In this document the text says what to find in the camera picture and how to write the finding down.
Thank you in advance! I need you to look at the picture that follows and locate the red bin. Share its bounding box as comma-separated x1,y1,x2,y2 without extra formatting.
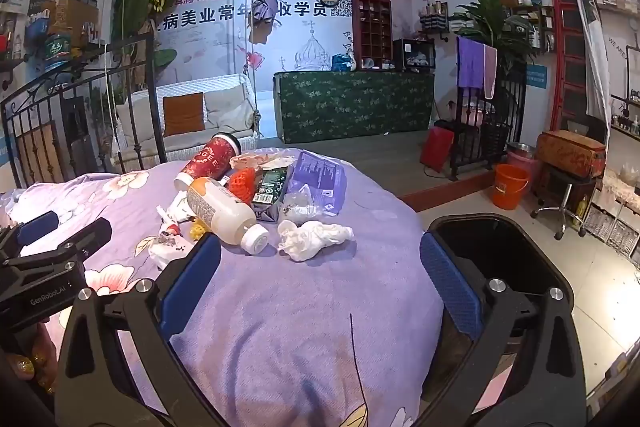
420,127,456,172

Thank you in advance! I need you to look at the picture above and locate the orange cushion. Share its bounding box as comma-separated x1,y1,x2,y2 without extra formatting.
162,93,207,138

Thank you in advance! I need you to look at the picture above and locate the clear plastic bag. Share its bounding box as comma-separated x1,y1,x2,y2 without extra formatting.
280,184,321,225

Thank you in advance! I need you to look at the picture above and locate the person's left hand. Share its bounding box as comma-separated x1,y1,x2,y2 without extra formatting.
0,319,60,395

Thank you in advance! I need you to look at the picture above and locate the low shelf with wicker baskets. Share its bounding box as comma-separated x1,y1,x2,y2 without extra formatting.
582,167,640,258

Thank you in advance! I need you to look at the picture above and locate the cluttered wall shelf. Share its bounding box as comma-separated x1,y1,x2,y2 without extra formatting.
0,0,108,82

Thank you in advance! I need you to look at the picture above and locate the white bottle with orange label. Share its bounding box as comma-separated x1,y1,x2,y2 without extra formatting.
186,177,271,254

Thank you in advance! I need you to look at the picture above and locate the purple towel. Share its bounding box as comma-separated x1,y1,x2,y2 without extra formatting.
457,37,487,90

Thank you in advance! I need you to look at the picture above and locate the orange plastic bucket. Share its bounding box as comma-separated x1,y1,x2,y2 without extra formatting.
491,163,531,210

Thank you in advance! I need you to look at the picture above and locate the white tissue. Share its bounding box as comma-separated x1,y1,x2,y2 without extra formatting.
276,219,355,263

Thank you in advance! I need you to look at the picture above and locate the red paper cup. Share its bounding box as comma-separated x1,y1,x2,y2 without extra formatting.
174,133,242,188

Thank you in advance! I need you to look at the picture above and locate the brown patterned case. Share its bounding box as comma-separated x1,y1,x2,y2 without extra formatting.
537,130,608,178

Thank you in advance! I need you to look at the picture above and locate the beige cushion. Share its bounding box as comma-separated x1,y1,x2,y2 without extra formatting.
204,84,256,130

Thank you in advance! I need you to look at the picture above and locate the blue wall sign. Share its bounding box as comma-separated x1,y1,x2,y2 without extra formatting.
525,64,548,90

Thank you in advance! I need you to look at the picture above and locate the pink pot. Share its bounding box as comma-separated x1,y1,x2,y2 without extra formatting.
462,102,488,126

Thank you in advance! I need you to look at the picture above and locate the wooden wall shelf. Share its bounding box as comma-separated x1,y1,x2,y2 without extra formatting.
500,0,556,54

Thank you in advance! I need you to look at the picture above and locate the red telephone booth cabinet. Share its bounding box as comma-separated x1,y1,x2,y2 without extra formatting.
351,0,393,72

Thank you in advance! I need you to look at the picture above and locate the potted green plant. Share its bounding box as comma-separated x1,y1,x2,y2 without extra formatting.
452,0,538,72

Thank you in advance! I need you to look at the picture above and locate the chrome swivel stool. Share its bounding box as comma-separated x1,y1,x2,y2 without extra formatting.
530,167,596,240

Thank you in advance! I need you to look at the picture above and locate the dark green snack packet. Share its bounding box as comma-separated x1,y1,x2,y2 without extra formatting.
250,166,295,224

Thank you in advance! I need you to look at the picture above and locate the purple floral blanket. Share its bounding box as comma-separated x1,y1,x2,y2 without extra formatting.
0,147,446,427

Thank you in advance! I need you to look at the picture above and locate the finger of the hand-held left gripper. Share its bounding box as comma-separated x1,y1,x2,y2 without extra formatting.
2,217,113,271
10,210,60,250

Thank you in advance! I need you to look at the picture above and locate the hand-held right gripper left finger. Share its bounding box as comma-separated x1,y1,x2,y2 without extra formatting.
54,232,223,427

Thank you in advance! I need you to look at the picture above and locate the orange foam fruit net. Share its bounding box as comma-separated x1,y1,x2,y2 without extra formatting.
227,168,257,202

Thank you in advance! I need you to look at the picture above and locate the red ladder shelf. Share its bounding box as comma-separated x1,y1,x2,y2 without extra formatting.
550,0,588,132

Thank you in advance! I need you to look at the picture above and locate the white roll-up banner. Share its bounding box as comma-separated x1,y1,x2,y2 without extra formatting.
567,0,613,132

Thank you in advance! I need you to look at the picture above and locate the pale wrapper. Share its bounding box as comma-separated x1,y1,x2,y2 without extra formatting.
229,151,293,172

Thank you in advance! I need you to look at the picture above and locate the pink towel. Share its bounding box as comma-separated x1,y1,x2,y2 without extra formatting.
482,44,498,100

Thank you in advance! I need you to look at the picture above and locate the white wrapper with red print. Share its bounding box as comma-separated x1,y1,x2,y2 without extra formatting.
150,194,197,273

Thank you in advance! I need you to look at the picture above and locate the black metal rack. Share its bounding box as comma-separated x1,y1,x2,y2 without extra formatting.
449,37,528,182

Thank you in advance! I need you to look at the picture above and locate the black display box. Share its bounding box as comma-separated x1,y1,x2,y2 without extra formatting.
392,38,436,72

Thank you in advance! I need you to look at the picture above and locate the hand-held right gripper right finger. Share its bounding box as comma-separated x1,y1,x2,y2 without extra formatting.
415,231,587,427

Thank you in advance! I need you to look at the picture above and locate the pink plastic basin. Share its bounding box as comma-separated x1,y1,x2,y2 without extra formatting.
505,149,543,178

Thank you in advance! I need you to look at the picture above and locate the black iron bed frame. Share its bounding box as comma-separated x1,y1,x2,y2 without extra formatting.
0,32,168,190

